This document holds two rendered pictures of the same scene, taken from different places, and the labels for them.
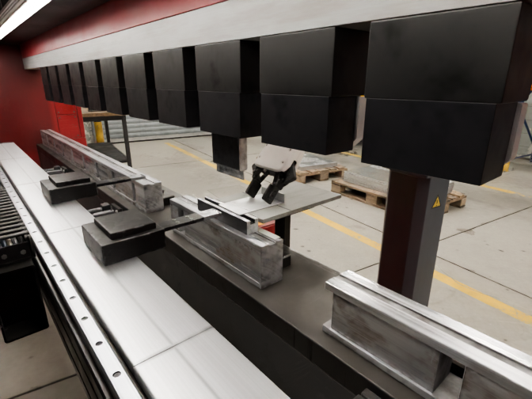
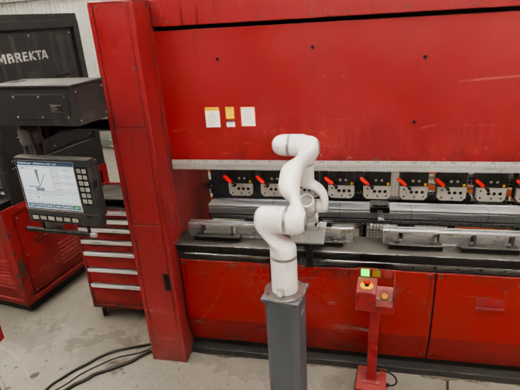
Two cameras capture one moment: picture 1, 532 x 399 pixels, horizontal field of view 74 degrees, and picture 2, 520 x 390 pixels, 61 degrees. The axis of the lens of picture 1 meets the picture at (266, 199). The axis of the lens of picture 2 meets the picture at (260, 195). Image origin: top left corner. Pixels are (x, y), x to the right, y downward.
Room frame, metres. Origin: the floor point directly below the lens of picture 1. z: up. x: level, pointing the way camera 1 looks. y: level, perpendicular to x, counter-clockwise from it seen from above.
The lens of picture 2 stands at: (2.52, -1.63, 2.19)
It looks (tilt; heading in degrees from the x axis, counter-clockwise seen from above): 22 degrees down; 143
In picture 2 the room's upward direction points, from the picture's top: 4 degrees counter-clockwise
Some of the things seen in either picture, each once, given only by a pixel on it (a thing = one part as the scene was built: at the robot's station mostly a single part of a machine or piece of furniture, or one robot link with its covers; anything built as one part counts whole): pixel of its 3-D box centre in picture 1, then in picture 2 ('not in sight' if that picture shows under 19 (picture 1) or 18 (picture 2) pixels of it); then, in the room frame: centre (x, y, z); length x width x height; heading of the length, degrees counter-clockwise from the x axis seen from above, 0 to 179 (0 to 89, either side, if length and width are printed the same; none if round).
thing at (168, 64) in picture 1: (185, 88); (341, 182); (0.88, 0.19, 1.26); 0.15 x 0.09 x 0.17; 41
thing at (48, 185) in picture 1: (97, 180); (380, 210); (0.95, 0.47, 1.01); 0.26 x 0.12 x 0.05; 131
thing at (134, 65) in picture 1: (150, 87); (376, 183); (1.03, 0.32, 1.26); 0.15 x 0.09 x 0.17; 41
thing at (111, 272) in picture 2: not in sight; (128, 251); (-0.62, -0.63, 0.50); 0.50 x 0.50 x 1.00; 41
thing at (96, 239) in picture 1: (161, 222); not in sight; (0.64, 0.21, 1.01); 0.26 x 0.12 x 0.05; 131
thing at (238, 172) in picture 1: (229, 153); not in sight; (0.74, 0.08, 1.13); 0.10 x 0.02 x 0.10; 41
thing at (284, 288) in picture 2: not in sight; (284, 273); (1.19, -0.53, 1.09); 0.19 x 0.19 x 0.18
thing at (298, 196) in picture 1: (279, 198); (309, 232); (0.84, -0.03, 1.00); 0.26 x 0.18 x 0.01; 131
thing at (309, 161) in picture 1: (299, 159); not in sight; (5.09, -0.49, 0.17); 0.99 x 0.63 x 0.05; 29
